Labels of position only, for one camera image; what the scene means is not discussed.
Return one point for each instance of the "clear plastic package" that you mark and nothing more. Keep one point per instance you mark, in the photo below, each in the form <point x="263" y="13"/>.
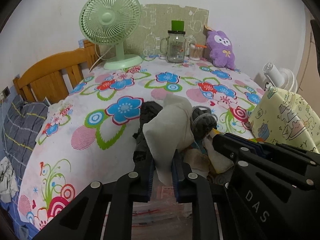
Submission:
<point x="162" y="217"/>

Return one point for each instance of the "purple plush bunny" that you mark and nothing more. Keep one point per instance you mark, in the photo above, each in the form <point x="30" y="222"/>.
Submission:
<point x="220" y="49"/>

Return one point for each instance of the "white yellow soft item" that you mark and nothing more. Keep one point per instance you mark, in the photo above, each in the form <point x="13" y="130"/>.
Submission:
<point x="201" y="161"/>

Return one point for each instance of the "green patterned wall sheet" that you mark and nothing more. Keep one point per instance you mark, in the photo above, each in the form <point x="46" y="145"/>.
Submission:
<point x="158" y="19"/>

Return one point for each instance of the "cotton swab jar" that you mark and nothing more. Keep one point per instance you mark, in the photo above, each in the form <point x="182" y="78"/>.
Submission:
<point x="196" y="51"/>

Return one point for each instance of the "green cup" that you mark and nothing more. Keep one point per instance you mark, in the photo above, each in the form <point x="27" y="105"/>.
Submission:
<point x="177" y="25"/>

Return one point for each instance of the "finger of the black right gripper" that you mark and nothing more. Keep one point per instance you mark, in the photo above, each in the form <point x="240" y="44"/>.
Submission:
<point x="274" y="188"/>

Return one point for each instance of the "glass mason jar mug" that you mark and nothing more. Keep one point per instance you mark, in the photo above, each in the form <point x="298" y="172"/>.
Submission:
<point x="173" y="46"/>

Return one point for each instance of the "green desk fan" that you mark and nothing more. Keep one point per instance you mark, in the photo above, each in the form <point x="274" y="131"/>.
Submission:
<point x="111" y="22"/>

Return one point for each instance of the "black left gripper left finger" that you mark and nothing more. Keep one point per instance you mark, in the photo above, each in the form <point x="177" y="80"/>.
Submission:
<point x="104" y="211"/>

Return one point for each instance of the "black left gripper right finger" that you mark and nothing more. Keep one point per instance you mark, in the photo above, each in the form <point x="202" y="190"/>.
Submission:
<point x="192" y="188"/>

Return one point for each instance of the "white standing fan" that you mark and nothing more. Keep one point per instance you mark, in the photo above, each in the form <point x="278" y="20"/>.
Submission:
<point x="280" y="77"/>

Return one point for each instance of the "floral tablecloth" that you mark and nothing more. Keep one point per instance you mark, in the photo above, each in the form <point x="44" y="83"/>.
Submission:
<point x="89" y="135"/>

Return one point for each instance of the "white cloth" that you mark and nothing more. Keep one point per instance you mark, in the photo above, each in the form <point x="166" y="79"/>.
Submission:
<point x="169" y="132"/>

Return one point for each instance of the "yellow fabric storage basket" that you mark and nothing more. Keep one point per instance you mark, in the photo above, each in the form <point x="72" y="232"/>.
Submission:
<point x="285" y="117"/>

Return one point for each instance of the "grey plaid bedding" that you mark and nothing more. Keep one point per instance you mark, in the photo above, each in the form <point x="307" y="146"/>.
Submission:
<point x="20" y="125"/>

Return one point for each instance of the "wooden bed headboard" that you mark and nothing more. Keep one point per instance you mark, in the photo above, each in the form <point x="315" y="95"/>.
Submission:
<point x="44" y="79"/>

